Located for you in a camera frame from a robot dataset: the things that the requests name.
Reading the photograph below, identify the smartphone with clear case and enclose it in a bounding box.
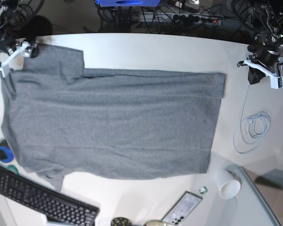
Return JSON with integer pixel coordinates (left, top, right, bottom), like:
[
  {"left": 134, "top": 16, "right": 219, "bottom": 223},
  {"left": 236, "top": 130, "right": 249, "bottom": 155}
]
[{"left": 161, "top": 191, "right": 202, "bottom": 226}]

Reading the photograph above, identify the glass side table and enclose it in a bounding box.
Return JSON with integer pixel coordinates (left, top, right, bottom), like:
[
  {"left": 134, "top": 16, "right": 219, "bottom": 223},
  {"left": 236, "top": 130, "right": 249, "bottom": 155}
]
[{"left": 219, "top": 165, "right": 283, "bottom": 226}]

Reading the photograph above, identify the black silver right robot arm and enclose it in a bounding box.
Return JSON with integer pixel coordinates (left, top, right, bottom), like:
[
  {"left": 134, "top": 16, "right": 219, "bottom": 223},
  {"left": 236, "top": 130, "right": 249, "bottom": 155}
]
[{"left": 0, "top": 0, "right": 45, "bottom": 55}]

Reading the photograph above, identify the black computer keyboard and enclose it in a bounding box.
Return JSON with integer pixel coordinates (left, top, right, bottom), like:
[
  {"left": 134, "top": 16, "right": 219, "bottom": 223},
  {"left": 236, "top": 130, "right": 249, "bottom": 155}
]
[{"left": 0, "top": 166, "right": 100, "bottom": 226}]

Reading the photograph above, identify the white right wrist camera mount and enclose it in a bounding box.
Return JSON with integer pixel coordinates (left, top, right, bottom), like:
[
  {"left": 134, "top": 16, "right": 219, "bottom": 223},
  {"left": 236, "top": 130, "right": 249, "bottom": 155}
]
[{"left": 0, "top": 40, "right": 35, "bottom": 78}]

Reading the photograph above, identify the olive round container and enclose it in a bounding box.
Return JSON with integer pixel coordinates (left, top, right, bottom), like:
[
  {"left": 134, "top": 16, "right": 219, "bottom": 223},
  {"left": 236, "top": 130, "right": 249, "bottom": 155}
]
[{"left": 144, "top": 220, "right": 166, "bottom": 226}]

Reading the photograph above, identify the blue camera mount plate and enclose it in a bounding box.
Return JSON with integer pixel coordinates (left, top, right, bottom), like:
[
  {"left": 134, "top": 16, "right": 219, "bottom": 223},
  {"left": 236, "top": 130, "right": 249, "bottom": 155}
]
[{"left": 95, "top": 0, "right": 160, "bottom": 7}]

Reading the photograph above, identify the grey t-shirt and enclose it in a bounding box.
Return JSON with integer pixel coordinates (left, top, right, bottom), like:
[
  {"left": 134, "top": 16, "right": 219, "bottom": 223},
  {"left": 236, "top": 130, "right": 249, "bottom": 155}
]
[{"left": 1, "top": 45, "right": 225, "bottom": 189}]

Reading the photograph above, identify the blue black tape measure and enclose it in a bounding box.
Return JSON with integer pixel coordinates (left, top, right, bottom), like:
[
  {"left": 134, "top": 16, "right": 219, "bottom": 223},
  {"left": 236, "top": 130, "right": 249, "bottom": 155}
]
[{"left": 0, "top": 139, "right": 14, "bottom": 163}]

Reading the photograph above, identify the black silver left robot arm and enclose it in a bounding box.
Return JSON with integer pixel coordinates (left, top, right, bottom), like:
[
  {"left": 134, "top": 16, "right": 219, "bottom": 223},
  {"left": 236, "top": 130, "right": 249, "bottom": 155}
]
[{"left": 227, "top": 0, "right": 283, "bottom": 89}]

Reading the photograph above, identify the black power strip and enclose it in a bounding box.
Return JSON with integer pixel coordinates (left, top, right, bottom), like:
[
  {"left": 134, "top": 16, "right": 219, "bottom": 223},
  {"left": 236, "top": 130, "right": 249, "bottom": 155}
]
[{"left": 171, "top": 14, "right": 225, "bottom": 26}]

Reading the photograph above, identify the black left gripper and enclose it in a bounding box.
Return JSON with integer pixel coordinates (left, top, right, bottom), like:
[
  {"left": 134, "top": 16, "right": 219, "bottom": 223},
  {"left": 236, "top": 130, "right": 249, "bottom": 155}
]
[{"left": 247, "top": 45, "right": 265, "bottom": 84}]

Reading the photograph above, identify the white paper cup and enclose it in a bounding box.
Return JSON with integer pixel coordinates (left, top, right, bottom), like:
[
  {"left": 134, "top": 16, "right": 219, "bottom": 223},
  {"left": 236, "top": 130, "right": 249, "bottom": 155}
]
[{"left": 215, "top": 169, "right": 241, "bottom": 199}]

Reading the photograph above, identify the small green white packet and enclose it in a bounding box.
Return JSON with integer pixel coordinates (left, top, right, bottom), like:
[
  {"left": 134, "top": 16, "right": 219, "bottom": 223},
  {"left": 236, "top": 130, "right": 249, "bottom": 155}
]
[{"left": 199, "top": 186, "right": 208, "bottom": 194}]

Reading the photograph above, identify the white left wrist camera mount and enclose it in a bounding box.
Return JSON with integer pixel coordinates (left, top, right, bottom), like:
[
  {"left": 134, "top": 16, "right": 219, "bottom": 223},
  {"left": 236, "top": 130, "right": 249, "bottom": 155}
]
[{"left": 237, "top": 56, "right": 283, "bottom": 89}]

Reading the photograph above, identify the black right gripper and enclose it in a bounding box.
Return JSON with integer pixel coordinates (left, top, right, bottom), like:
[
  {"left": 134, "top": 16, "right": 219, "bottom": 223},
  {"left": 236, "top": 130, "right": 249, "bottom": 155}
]
[{"left": 23, "top": 42, "right": 39, "bottom": 58}]

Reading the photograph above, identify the white coiled charging cable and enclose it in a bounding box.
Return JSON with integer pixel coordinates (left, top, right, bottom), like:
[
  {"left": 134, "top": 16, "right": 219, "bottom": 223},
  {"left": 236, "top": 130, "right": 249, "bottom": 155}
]
[{"left": 233, "top": 82, "right": 272, "bottom": 154}]

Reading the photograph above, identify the green tape roll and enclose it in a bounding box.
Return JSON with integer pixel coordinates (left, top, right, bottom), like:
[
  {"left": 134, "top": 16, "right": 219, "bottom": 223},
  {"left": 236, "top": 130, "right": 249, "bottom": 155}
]
[{"left": 6, "top": 165, "right": 19, "bottom": 175}]

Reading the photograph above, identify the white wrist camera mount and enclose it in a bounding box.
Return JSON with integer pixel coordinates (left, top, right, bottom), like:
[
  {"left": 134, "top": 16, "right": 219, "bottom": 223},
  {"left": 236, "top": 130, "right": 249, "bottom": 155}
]
[
  {"left": 0, "top": 40, "right": 35, "bottom": 78},
  {"left": 237, "top": 56, "right": 283, "bottom": 89}
]

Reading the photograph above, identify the black dotted round lid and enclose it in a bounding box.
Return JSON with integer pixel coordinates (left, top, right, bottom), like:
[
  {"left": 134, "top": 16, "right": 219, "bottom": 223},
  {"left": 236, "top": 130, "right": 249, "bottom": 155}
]
[{"left": 111, "top": 217, "right": 132, "bottom": 226}]

